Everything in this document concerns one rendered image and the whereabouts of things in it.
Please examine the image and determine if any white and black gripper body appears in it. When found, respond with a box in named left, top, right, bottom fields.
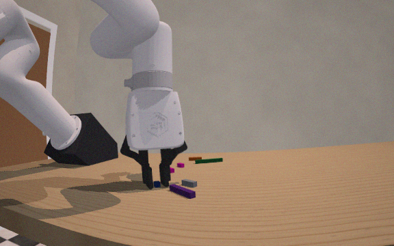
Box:
left=125, top=87, right=184, bottom=150

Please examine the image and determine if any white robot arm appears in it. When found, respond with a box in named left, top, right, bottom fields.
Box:
left=0, top=0, right=172, bottom=150

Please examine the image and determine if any small blue block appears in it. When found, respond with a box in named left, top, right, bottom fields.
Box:
left=153, top=181, right=161, bottom=188

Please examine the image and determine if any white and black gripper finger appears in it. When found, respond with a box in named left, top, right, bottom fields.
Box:
left=159, top=140, right=187, bottom=187
left=120, top=135, right=153, bottom=189

